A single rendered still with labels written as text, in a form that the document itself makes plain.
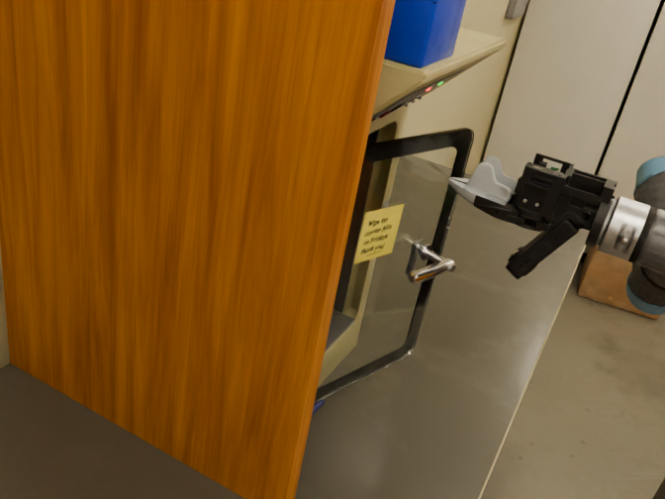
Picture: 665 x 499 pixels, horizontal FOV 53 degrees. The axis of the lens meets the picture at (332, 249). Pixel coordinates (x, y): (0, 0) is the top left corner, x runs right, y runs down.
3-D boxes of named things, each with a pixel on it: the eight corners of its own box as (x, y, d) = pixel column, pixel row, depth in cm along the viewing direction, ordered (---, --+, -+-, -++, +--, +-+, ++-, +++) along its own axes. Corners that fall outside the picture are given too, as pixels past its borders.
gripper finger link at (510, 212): (483, 186, 92) (543, 207, 89) (479, 198, 93) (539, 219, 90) (473, 197, 89) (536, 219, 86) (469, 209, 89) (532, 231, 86)
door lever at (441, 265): (386, 272, 94) (390, 256, 93) (428, 256, 101) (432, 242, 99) (415, 290, 91) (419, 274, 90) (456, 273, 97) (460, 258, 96)
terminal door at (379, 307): (268, 421, 92) (312, 152, 74) (410, 350, 112) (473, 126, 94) (272, 425, 92) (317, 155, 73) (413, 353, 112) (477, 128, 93)
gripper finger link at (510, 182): (464, 144, 94) (527, 163, 91) (453, 181, 97) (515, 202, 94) (457, 149, 92) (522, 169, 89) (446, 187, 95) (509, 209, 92)
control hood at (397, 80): (305, 137, 72) (320, 43, 67) (413, 88, 98) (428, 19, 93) (402, 169, 68) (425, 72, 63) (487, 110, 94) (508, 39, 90)
